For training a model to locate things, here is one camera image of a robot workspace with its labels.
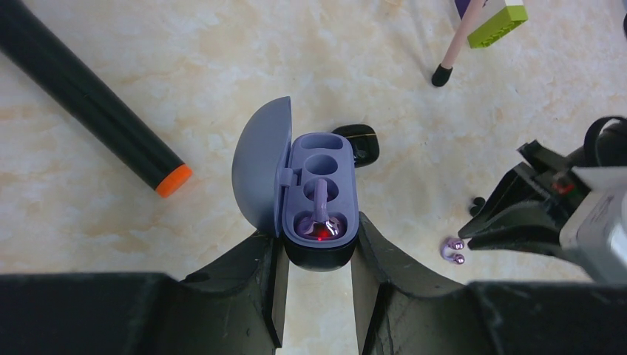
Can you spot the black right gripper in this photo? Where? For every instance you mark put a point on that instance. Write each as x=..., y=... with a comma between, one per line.
x=531, y=204

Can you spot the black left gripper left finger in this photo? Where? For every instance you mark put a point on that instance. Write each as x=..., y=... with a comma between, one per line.
x=234, y=305

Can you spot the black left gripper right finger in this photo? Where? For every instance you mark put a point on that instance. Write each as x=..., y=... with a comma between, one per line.
x=403, y=307

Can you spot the purple ear clip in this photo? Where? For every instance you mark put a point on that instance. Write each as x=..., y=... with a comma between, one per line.
x=450, y=250
x=319, y=225

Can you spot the grey blue oval case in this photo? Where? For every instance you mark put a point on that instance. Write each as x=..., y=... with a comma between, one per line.
x=273, y=177

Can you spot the black earbud charging case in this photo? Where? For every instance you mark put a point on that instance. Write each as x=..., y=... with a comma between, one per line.
x=364, y=143

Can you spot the black earbud centre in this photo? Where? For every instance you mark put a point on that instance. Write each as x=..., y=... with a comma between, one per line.
x=476, y=206

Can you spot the purple white green toy block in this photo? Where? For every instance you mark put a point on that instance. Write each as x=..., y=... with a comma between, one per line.
x=496, y=19

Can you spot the pink music stand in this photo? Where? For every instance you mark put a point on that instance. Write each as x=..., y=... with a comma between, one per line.
x=443, y=72

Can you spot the black marker with orange cap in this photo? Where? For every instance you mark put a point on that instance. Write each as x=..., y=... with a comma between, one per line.
x=41, y=55

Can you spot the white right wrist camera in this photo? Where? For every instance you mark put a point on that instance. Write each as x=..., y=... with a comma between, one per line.
x=594, y=237

